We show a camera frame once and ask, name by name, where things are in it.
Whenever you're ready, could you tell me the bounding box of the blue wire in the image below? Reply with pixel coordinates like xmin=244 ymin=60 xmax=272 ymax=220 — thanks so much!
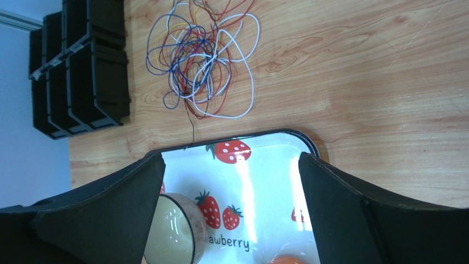
xmin=145 ymin=14 xmax=217 ymax=110

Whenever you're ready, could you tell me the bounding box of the black thin wire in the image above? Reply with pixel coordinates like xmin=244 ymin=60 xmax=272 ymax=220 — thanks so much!
xmin=171 ymin=0 xmax=232 ymax=147

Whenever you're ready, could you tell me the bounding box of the strawberry print white tray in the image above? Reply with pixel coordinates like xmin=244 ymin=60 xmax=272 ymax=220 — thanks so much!
xmin=161 ymin=130 xmax=319 ymax=263

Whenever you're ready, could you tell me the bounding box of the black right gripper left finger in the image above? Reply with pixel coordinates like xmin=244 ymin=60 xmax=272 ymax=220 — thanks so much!
xmin=1 ymin=153 xmax=165 ymax=263

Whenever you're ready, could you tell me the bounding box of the beige ceramic bowl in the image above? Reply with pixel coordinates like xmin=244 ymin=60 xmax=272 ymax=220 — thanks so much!
xmin=144 ymin=193 xmax=208 ymax=263

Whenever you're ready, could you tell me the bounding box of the black compartment storage bin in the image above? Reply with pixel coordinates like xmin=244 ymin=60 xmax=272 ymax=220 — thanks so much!
xmin=28 ymin=0 xmax=130 ymax=140

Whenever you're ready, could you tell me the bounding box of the orange translucent mug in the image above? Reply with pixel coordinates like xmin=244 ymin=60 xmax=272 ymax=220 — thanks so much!
xmin=269 ymin=256 xmax=304 ymax=264

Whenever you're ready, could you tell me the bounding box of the red wire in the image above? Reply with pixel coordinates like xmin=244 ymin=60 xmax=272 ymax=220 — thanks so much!
xmin=161 ymin=0 xmax=257 ymax=120

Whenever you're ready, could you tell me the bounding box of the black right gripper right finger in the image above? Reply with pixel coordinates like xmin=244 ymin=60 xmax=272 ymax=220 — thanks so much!
xmin=298 ymin=152 xmax=468 ymax=263

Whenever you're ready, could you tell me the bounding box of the white wire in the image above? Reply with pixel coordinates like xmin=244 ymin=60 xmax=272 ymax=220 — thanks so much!
xmin=166 ymin=2 xmax=261 ymax=120

